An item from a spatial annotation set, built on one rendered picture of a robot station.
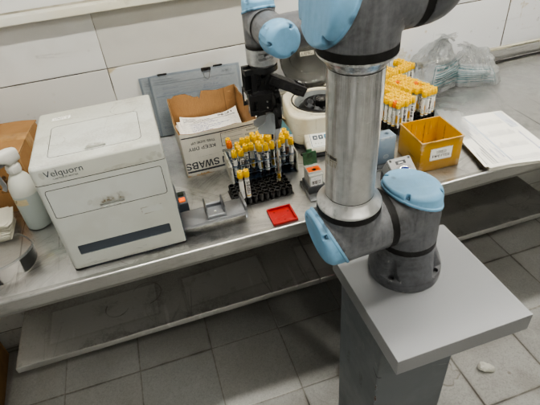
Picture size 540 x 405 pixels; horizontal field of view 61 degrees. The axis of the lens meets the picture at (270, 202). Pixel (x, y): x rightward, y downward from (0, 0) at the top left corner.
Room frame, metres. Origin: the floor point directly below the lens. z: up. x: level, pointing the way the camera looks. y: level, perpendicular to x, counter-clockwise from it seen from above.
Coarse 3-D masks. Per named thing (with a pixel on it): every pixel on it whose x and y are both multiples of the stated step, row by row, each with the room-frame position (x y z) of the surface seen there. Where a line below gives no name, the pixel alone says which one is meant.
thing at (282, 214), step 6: (288, 204) 0.98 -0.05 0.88; (270, 210) 0.97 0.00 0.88; (276, 210) 0.97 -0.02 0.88; (282, 210) 0.97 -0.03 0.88; (288, 210) 0.96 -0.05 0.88; (270, 216) 0.94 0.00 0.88; (276, 216) 0.94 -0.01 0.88; (282, 216) 0.94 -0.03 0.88; (288, 216) 0.94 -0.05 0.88; (294, 216) 0.93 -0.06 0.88; (276, 222) 0.92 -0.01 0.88; (282, 222) 0.91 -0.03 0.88; (288, 222) 0.91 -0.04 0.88
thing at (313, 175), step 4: (312, 164) 1.06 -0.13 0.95; (316, 164) 1.06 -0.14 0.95; (304, 168) 1.06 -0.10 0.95; (308, 168) 1.05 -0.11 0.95; (312, 168) 1.04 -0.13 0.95; (316, 168) 1.04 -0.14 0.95; (320, 168) 1.04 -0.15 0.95; (304, 172) 1.06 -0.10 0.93; (308, 172) 1.03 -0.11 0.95; (312, 172) 1.03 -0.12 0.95; (316, 172) 1.03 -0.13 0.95; (320, 172) 1.03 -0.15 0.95; (308, 176) 1.03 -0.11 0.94; (312, 176) 1.02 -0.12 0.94; (316, 176) 1.02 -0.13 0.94; (320, 176) 1.02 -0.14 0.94; (308, 180) 1.03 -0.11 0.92; (312, 180) 1.02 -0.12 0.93; (316, 180) 1.02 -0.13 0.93; (320, 180) 1.02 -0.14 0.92; (308, 184) 1.03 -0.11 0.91; (312, 184) 1.02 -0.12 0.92; (316, 184) 1.02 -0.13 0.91
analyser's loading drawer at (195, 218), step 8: (240, 192) 0.99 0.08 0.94; (232, 200) 0.98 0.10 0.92; (240, 200) 0.98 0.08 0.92; (200, 208) 0.96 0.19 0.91; (208, 208) 0.96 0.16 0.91; (216, 208) 0.95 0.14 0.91; (224, 208) 0.92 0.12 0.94; (232, 208) 0.95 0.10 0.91; (240, 208) 0.94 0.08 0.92; (184, 216) 0.93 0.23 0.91; (192, 216) 0.93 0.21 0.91; (200, 216) 0.93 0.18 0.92; (208, 216) 0.91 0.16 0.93; (216, 216) 0.91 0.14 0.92; (224, 216) 0.92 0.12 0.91; (232, 216) 0.92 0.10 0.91; (184, 224) 0.90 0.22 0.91; (192, 224) 0.90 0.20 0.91; (200, 224) 0.90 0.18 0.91
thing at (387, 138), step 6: (384, 132) 1.16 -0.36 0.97; (390, 132) 1.16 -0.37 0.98; (384, 138) 1.13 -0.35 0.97; (390, 138) 1.13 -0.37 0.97; (384, 144) 1.13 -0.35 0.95; (390, 144) 1.13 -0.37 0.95; (378, 150) 1.12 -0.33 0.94; (384, 150) 1.13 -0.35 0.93; (390, 150) 1.13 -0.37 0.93; (378, 156) 1.12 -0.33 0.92; (384, 156) 1.13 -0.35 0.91; (390, 156) 1.14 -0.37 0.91; (378, 162) 1.13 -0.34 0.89; (384, 162) 1.13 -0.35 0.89; (378, 168) 1.11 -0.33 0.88
